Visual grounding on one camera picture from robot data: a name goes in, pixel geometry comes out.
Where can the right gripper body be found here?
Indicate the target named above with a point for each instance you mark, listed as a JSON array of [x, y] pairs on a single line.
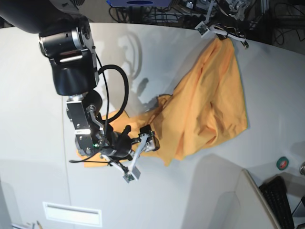
[[119, 145]]

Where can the yellow t-shirt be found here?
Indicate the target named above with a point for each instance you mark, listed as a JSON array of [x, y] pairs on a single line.
[[206, 109]]

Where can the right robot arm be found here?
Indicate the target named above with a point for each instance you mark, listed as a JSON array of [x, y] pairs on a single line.
[[65, 39]]

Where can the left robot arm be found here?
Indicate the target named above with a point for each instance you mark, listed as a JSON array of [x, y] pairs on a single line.
[[234, 8]]

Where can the white table slot plate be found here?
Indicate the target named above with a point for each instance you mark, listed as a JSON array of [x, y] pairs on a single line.
[[73, 215]]

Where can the black keyboard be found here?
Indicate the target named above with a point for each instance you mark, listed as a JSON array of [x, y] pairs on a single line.
[[275, 194]]

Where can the green tape roll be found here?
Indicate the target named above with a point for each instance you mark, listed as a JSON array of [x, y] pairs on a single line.
[[282, 163]]

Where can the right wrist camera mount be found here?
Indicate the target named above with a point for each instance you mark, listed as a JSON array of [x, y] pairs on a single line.
[[128, 167]]

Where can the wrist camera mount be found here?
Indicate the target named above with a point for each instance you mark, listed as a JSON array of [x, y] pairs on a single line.
[[128, 167], [221, 25]]

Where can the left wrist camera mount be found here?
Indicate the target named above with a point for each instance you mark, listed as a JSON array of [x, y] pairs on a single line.
[[221, 25]]

